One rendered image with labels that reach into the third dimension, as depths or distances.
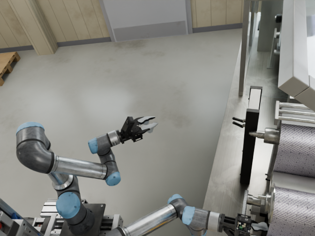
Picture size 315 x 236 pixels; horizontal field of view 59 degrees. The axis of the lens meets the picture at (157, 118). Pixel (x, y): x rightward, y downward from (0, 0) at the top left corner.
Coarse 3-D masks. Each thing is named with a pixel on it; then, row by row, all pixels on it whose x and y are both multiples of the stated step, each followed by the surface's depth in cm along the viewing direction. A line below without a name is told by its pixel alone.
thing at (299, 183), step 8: (272, 176) 111; (280, 176) 110; (288, 176) 110; (296, 176) 110; (280, 184) 108; (288, 184) 107; (296, 184) 107; (304, 184) 106; (312, 184) 106; (312, 192) 104
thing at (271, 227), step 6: (270, 228) 102; (276, 228) 101; (282, 228) 100; (270, 234) 106; (276, 234) 105; (282, 234) 103; (288, 234) 102; (294, 234) 100; (300, 234) 99; (306, 234) 97
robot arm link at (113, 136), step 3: (111, 132) 140; (114, 132) 139; (111, 135) 138; (114, 135) 138; (117, 135) 139; (111, 138) 138; (114, 138) 138; (117, 138) 138; (111, 141) 138; (114, 141) 138; (117, 141) 139; (114, 144) 139; (117, 144) 141
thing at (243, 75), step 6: (246, 0) 146; (252, 0) 145; (258, 0) 144; (246, 6) 148; (246, 12) 151; (246, 18) 153; (246, 24) 156; (246, 30) 158; (246, 36) 161; (246, 42) 163; (246, 48) 166; (240, 60) 173; (240, 66) 176; (246, 66) 210; (240, 72) 180; (246, 72) 205; (240, 78) 183; (240, 84) 186; (240, 90) 190
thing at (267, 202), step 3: (267, 192) 102; (270, 192) 102; (267, 195) 100; (270, 195) 100; (267, 198) 99; (270, 198) 99; (264, 201) 105; (267, 201) 99; (270, 201) 99; (264, 204) 103; (267, 204) 99; (270, 204) 98; (264, 207) 101; (267, 207) 99; (264, 210) 100; (267, 210) 99
